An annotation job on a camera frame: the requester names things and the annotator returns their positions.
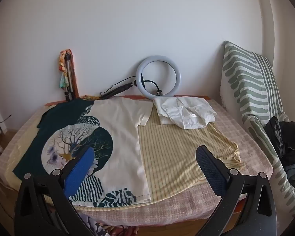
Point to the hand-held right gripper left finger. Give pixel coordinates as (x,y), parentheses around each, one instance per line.
(80,172)

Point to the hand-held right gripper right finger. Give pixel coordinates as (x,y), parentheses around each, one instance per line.
(211,169)

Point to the tree print t-shirt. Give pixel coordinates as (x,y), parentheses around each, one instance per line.
(123,132)

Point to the dark clothes pile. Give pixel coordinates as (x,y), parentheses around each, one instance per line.
(290,137)

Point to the yellow striped blanket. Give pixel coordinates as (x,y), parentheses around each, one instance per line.
(174,152)

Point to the pink checked bed sheet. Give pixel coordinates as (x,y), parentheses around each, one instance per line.
(250,140)

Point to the white shirt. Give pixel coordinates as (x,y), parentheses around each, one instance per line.
(184,113)

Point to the folded silver tripod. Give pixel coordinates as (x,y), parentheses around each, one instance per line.
(69,78)

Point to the folded tripod with scarf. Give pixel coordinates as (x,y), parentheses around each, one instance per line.
(62,78)

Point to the green striped cushion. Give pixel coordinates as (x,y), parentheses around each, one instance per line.
(245,78)

